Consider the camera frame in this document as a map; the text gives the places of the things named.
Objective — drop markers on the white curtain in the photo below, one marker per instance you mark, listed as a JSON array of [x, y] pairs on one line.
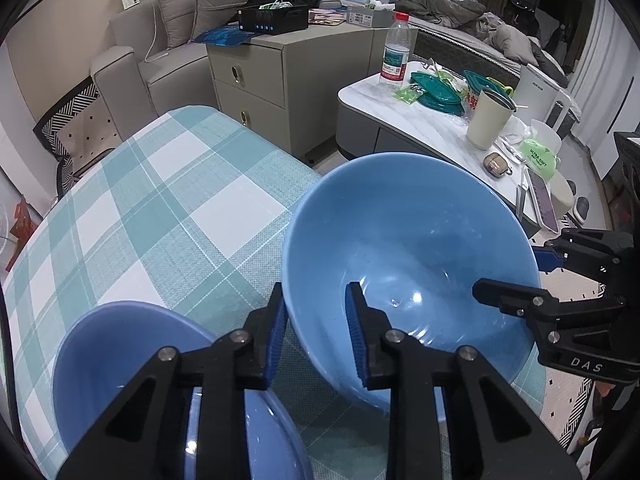
[[610, 75]]

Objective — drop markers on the black box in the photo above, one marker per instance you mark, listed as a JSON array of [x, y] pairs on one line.
[[272, 20]]

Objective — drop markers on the black white patterned chair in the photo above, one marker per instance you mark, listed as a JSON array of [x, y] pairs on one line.
[[80, 130]]

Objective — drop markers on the green wipes packet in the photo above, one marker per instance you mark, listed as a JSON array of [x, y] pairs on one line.
[[540, 155]]

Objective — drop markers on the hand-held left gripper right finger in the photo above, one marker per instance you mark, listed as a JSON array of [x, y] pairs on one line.
[[354, 330]]

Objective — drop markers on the flat phone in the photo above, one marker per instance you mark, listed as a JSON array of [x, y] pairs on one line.
[[542, 200]]

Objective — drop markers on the beige tumbler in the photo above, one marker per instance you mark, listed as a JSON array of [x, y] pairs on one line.
[[487, 120]]

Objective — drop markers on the ribbed blue bowl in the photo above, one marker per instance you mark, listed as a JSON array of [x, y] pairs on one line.
[[415, 230]]

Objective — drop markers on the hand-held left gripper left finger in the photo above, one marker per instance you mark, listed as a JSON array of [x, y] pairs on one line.
[[277, 330]]

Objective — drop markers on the large blue bowl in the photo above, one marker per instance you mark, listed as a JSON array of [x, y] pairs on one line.
[[115, 350]]

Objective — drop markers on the grey tissue box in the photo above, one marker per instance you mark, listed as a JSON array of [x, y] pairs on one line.
[[370, 16]]

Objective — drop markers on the white kettle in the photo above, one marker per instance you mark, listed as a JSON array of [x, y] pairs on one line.
[[537, 92]]

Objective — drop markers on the white oval coffee table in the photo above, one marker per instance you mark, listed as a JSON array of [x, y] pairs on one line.
[[400, 125]]

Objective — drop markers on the clear water bottle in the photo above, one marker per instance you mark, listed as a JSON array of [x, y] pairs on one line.
[[397, 55]]

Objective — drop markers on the beige nightstand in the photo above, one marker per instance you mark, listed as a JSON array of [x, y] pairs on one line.
[[310, 80]]

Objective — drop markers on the teal container lid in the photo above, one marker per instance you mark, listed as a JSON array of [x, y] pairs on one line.
[[440, 92]]

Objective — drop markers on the beige earbud case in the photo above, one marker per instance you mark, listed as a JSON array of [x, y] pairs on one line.
[[497, 165]]

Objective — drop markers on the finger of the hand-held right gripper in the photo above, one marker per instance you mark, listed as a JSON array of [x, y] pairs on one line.
[[590, 252], [550, 315]]

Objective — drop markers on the teal checkered tablecloth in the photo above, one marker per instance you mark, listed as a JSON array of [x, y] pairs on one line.
[[165, 220]]

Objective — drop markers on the grey sofa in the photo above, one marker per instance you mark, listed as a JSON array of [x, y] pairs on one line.
[[130, 75]]

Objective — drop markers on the small red cardboard box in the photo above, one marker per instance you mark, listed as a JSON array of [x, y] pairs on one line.
[[22, 230]]

